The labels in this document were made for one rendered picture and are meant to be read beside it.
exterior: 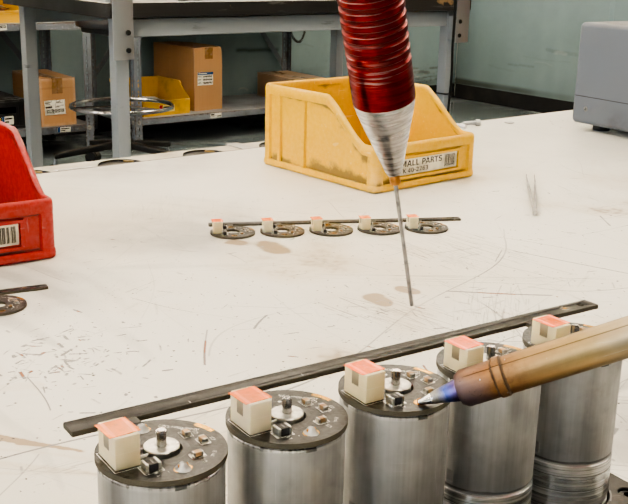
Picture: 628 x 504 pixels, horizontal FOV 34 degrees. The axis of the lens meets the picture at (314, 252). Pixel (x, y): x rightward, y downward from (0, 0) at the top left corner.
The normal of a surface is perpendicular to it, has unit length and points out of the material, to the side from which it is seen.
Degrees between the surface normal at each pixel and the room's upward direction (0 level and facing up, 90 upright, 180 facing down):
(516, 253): 0
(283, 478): 90
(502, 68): 90
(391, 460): 90
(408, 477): 90
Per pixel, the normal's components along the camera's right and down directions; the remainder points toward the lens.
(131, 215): 0.03, -0.96
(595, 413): 0.36, 0.28
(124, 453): 0.55, 0.25
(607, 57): -0.84, 0.14
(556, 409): -0.48, 0.24
